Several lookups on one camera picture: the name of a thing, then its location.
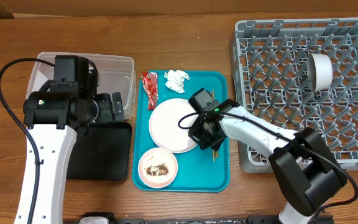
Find white round plate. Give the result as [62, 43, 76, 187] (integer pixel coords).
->
[149, 98, 197, 153]

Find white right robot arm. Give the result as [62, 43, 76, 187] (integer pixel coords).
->
[188, 88, 347, 223]

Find grey dishwasher rack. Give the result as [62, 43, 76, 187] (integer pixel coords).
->
[229, 17, 358, 170]

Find right wooden chopstick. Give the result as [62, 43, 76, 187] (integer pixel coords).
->
[211, 90, 219, 161]

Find teal plastic tray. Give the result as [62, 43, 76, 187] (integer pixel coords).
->
[132, 70, 230, 192]

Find red snack wrapper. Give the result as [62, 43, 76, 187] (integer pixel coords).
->
[140, 72, 158, 110]

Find small dish with food scraps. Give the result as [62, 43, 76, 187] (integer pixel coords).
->
[138, 147, 178, 189]

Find crumpled white tissue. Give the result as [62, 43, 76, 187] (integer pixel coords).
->
[164, 70, 190, 94]

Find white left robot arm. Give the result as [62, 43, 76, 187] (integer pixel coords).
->
[15, 54, 124, 223]

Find black rectangular tray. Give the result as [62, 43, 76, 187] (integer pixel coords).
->
[67, 122, 132, 180]

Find white cup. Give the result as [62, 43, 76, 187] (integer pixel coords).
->
[307, 54, 333, 93]

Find clear plastic bin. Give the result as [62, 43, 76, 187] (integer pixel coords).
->
[26, 53, 136, 119]

